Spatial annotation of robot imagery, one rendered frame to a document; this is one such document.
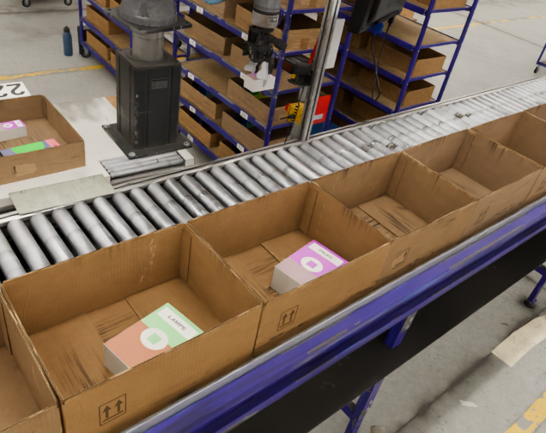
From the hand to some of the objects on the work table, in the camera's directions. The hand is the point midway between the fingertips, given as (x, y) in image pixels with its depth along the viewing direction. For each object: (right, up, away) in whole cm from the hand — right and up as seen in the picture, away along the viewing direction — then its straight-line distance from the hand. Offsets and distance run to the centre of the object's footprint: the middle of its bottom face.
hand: (260, 80), depth 190 cm
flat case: (-76, -30, -14) cm, 83 cm away
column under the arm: (-45, -19, +12) cm, 50 cm away
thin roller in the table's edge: (-41, -33, -2) cm, 53 cm away
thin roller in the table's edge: (-44, -30, +1) cm, 53 cm away
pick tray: (-83, -26, -7) cm, 87 cm away
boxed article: (-90, -21, -4) cm, 92 cm away
